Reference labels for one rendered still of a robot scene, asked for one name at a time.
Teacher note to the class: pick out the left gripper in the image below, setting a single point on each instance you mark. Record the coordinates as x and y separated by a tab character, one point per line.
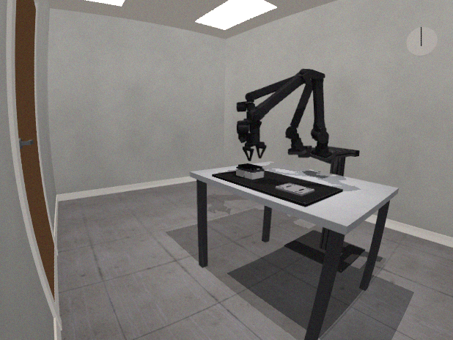
259	145

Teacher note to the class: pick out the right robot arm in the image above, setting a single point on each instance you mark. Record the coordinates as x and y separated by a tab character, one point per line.
291	132

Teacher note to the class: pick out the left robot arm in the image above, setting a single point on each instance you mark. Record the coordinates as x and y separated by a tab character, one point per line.
258	112

